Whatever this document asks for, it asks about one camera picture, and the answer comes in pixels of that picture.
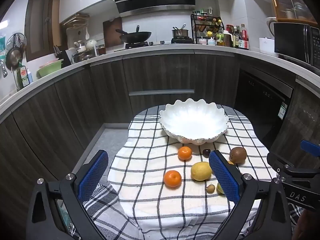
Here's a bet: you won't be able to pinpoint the black wok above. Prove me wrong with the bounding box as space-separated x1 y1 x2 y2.
116 25 152 44

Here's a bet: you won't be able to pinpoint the dark wood kitchen cabinets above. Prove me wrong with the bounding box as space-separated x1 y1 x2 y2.
0 50 320 230

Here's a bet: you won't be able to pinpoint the person's right forearm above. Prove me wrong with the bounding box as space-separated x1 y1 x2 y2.
297 209 320 240

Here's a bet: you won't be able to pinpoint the orange mandarin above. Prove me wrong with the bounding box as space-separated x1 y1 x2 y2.
178 146 193 161
164 170 182 188

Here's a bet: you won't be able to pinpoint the black microwave oven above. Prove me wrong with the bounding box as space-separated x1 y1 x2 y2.
273 22 320 66

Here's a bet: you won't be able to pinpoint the steel pot with ladle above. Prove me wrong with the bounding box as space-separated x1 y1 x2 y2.
172 24 189 39

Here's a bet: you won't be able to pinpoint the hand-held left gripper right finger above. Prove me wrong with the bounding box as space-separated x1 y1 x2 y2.
209 150 293 240

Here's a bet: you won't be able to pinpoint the grey plaid cloth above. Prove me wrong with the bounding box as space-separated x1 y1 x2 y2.
82 182 304 240

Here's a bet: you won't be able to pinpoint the red label oil bottle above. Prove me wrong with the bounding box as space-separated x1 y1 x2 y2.
239 24 250 50

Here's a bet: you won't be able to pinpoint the black built-in dishwasher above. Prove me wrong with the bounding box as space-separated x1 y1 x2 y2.
234 69 293 151

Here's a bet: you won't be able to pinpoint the green dish soap bottle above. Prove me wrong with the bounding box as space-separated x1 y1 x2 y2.
16 65 30 91

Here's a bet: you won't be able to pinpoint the black wire spice rack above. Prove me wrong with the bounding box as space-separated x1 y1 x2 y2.
190 11 225 44

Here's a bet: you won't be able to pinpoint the brown framed window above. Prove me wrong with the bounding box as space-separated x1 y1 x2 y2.
24 0 62 62

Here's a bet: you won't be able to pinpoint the wooden glass wall cabinet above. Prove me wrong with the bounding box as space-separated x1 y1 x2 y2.
269 0 318 26

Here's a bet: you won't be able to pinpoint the black knife block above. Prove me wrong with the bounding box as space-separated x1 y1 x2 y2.
53 45 73 64

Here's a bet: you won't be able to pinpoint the wooden wall rack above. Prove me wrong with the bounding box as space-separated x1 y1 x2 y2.
63 13 90 28

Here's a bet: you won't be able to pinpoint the red capped sauce jar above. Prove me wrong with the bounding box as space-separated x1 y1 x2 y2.
226 25 234 47

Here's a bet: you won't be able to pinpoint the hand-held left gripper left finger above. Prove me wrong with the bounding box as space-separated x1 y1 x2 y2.
26 149 109 240

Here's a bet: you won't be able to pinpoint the white checked tablecloth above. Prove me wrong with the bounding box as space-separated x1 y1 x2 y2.
106 104 275 240

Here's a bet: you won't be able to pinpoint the dark soy sauce bottle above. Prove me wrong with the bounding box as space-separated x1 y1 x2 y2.
233 26 241 48

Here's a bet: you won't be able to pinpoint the yellow lemon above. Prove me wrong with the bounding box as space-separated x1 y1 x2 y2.
191 162 213 181

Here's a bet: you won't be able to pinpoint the white box appliance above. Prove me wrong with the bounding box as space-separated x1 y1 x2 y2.
259 37 275 54

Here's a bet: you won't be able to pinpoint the dark wooden cutting board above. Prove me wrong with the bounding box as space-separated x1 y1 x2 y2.
103 17 123 48

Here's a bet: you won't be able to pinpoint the green plastic basin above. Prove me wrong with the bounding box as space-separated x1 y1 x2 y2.
37 59 64 78

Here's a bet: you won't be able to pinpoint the white scalloped bowl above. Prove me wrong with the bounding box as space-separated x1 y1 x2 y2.
159 99 229 145

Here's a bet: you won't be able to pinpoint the hanging steel pan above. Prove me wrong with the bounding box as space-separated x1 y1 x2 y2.
5 32 27 71

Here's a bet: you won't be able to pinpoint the brown kiwi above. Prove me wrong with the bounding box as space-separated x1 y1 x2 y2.
229 147 248 165

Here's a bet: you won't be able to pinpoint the white electric kettle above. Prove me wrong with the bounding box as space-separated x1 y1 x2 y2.
266 17 277 38

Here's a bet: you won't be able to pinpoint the black gas stove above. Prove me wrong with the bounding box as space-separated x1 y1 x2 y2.
124 38 193 50

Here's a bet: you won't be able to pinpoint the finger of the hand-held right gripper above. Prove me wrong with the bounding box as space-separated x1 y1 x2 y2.
301 140 320 157
267 152 320 180

